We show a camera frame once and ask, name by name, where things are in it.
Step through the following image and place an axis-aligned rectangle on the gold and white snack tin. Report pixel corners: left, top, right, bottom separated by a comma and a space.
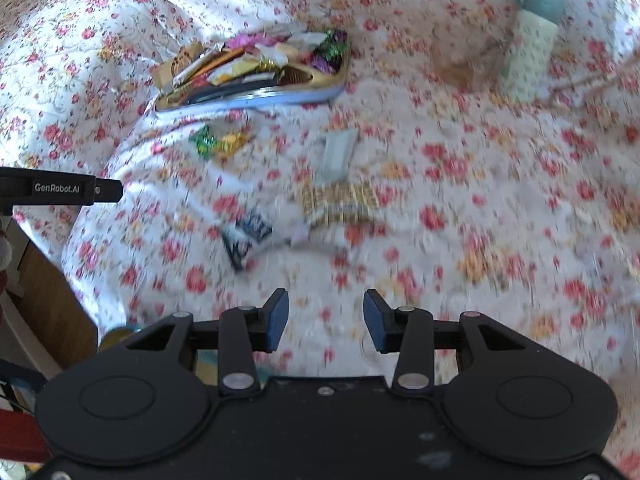
155, 30, 352, 114

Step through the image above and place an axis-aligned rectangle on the blue and white snack packet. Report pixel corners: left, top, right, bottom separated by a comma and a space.
220, 207, 301, 272

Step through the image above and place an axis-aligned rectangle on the pale green thermos bottle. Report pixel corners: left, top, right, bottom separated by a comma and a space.
500, 0, 569, 104

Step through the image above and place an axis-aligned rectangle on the green snack packet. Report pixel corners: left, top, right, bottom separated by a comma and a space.
315, 127, 360, 186

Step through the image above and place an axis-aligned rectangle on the pile of assorted snack packets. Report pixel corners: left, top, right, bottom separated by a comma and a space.
152, 27, 351, 98

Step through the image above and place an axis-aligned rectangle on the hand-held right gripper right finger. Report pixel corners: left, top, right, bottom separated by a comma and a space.
362, 287, 533, 397

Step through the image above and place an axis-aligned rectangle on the gold patterned snack packet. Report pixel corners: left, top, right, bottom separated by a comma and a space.
297, 180, 381, 232

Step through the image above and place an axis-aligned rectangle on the green foil candy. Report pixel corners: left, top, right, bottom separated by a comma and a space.
190, 125, 221, 161

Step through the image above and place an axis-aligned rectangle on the glass cup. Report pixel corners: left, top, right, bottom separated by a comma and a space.
432, 35, 506, 92

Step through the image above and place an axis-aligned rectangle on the red object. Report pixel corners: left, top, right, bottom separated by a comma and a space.
0, 405, 52, 467

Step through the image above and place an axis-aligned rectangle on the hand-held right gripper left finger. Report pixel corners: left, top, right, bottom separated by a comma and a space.
125, 287, 291, 397

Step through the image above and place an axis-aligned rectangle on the floral blanket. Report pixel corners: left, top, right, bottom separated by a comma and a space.
0, 0, 640, 480

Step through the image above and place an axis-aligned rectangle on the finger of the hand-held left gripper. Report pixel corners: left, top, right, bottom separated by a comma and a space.
94, 178, 124, 204

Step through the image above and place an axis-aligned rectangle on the thin brown stick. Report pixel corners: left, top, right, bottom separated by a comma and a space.
547, 72, 619, 106

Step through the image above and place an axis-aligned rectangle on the gold foil candy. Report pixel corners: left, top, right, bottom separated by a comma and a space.
215, 130, 254, 159

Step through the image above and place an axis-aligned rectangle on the white cabinet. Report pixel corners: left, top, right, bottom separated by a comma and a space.
0, 290, 56, 378

